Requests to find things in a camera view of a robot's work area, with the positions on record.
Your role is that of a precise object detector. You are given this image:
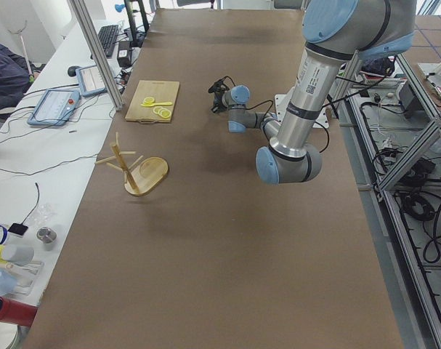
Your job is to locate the grey cup on tray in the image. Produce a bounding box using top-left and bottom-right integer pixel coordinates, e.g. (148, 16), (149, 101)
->
(1, 244), (34, 265)

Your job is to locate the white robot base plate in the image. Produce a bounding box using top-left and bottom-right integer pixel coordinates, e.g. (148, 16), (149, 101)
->
(274, 94), (331, 129)

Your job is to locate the aluminium frame post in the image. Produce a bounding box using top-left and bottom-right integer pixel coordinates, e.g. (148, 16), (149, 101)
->
(69, 0), (124, 111)

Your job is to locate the light blue cup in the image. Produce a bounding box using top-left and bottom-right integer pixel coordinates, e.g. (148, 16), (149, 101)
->
(0, 269), (17, 296)

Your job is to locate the near blue teach pendant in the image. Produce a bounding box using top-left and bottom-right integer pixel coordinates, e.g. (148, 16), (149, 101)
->
(27, 89), (81, 127)

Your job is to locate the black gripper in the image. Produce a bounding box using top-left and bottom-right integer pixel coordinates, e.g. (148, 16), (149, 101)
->
(211, 95), (227, 113)

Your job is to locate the yellow plastic knife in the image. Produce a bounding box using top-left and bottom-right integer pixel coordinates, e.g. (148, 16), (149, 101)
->
(140, 102), (173, 108)

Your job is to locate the small metal weight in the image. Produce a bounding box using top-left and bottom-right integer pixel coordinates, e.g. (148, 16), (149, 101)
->
(36, 227), (57, 244)

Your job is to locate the wooden cup storage rack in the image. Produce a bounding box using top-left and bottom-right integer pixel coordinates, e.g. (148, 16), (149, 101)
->
(95, 132), (169, 196)

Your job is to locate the wooden cutting board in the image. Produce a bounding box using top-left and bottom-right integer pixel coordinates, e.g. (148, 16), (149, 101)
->
(125, 80), (180, 123)

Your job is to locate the far blue teach pendant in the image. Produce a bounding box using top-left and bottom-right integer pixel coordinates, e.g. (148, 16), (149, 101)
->
(76, 65), (107, 97)

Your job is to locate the black keyboard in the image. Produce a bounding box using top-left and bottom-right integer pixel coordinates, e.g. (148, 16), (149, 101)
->
(98, 25), (119, 57)

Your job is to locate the brown table mat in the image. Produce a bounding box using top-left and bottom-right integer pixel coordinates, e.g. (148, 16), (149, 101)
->
(25, 9), (403, 348)

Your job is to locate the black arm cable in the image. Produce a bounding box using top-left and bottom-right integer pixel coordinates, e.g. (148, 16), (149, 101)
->
(209, 75), (366, 153)

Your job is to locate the blue teach pendant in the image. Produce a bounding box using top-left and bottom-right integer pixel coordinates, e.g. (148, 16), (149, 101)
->
(76, 65), (107, 97)
(27, 89), (81, 127)

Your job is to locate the red bottle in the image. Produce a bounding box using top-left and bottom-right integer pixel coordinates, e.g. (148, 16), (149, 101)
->
(0, 297), (38, 327)

